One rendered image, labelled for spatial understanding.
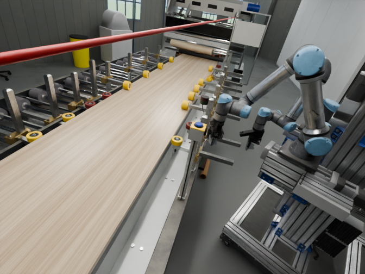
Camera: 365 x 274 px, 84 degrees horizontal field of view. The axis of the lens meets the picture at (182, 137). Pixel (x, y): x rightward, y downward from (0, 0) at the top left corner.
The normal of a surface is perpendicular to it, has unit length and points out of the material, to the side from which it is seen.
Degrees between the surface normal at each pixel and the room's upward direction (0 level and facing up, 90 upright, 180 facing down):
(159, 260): 0
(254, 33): 90
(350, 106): 90
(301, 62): 83
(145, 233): 0
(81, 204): 0
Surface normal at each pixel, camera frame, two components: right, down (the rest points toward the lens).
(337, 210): -0.65, 0.33
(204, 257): 0.15, -0.82
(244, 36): -0.26, 0.50
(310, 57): -0.45, 0.33
